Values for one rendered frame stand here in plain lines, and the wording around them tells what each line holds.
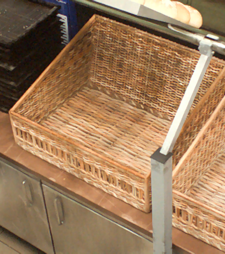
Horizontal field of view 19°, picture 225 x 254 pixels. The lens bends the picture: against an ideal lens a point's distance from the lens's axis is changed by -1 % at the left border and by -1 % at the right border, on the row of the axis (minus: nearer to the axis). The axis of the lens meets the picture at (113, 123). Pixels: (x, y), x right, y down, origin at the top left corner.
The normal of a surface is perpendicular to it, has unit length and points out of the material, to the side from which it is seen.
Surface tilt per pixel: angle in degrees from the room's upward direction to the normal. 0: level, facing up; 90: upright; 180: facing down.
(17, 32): 0
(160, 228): 90
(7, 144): 0
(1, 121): 0
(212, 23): 70
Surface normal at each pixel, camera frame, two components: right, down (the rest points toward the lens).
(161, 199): -0.60, 0.55
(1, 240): -0.06, -0.75
